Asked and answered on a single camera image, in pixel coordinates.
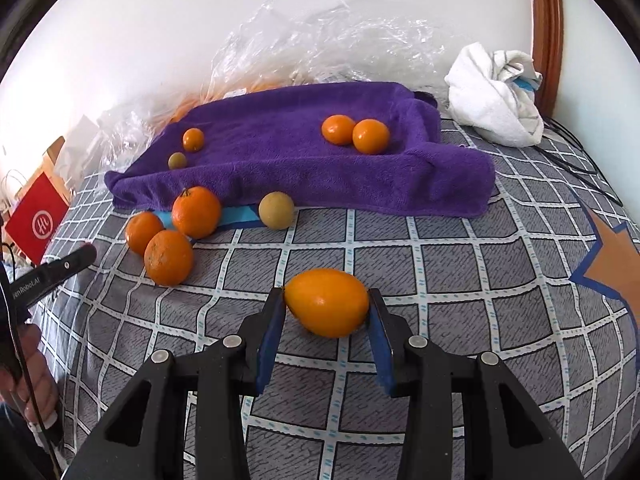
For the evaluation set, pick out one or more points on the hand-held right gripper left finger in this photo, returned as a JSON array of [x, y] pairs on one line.
[[267, 345]]

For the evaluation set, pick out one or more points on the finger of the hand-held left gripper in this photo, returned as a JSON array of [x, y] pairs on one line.
[[75, 260]]

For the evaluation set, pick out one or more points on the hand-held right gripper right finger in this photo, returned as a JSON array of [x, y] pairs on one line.
[[382, 355]]

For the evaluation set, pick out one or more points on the oval orange kumquat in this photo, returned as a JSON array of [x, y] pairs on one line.
[[327, 308]]

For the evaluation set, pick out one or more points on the tangerine with green stem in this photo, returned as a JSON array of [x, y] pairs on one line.
[[196, 211]]

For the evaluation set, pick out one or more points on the tan longan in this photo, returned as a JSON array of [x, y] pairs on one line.
[[177, 160], [276, 210]]

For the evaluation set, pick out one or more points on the small orange tangerine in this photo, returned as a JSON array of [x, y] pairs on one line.
[[193, 138]]

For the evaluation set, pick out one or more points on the purple towel covered tray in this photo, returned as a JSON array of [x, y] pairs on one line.
[[280, 160]]

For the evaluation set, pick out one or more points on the person's left hand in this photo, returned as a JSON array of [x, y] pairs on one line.
[[40, 375]]

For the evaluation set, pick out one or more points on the red paper bag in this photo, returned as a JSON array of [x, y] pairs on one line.
[[37, 220]]

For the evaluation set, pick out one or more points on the grey checked tablecloth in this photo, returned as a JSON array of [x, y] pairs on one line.
[[450, 285]]

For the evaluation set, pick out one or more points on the small clear plastic bag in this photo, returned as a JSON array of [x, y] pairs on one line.
[[120, 130]]

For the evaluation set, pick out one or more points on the bagged pile of tangerines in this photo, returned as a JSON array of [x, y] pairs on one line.
[[185, 105]]

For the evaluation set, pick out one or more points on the crumpled white cloth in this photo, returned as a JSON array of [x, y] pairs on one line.
[[495, 100]]

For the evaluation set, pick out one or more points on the blue box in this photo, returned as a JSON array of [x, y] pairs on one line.
[[525, 85]]

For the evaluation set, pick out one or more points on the large clear plastic bag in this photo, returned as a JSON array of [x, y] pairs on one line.
[[325, 45]]

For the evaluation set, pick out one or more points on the brown wooden door frame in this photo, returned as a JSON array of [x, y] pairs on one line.
[[545, 25]]

